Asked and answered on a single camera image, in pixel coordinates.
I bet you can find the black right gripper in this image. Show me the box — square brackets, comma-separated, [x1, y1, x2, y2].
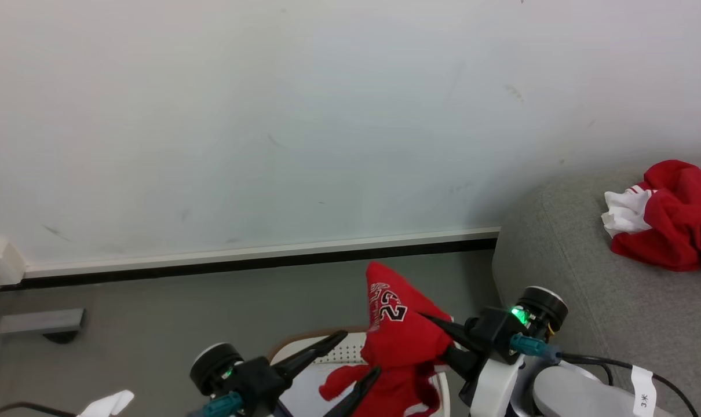
[418, 286, 569, 378]

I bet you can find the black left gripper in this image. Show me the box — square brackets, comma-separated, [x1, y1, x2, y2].
[189, 330, 382, 417]

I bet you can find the red jersey with number 23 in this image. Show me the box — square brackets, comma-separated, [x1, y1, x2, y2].
[319, 261, 454, 417]

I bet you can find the red and white jacket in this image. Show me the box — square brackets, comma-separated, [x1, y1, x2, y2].
[601, 160, 701, 273]

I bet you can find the white perforated laundry basket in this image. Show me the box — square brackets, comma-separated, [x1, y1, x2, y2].
[268, 329, 451, 417]

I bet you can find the white and black baseboard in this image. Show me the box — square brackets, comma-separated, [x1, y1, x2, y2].
[21, 227, 501, 291]

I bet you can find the grey fabric sofa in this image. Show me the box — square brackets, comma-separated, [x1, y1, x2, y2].
[492, 162, 701, 417]

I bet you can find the grey floor plate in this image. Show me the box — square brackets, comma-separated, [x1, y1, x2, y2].
[0, 308, 86, 345]

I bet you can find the black cable with teal plug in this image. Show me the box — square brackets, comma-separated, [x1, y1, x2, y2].
[509, 332, 700, 417]

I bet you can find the white paper cable label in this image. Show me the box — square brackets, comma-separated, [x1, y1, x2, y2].
[631, 365, 657, 417]
[76, 390, 136, 417]

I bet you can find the white wall socket box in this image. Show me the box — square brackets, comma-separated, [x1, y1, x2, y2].
[0, 236, 27, 291]

